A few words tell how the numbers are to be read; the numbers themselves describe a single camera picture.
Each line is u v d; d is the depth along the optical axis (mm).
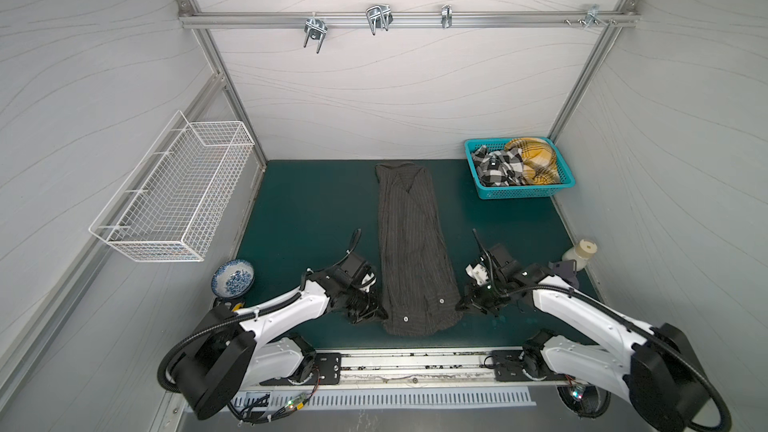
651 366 399
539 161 1063
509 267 654
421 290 851
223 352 407
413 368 749
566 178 1039
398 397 703
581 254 853
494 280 659
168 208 677
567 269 903
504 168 1053
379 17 766
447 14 717
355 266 675
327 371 735
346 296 659
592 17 763
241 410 675
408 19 795
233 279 879
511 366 732
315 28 794
